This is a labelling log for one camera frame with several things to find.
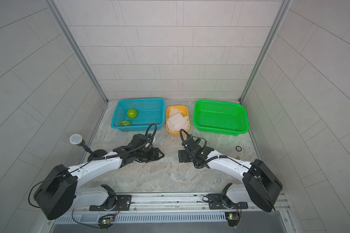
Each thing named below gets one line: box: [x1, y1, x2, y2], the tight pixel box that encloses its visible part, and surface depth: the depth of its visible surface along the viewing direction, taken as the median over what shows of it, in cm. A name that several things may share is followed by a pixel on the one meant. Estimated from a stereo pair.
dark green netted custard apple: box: [120, 120, 131, 127], surface depth 96 cm
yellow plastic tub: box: [166, 105, 191, 137], surface depth 98 cm
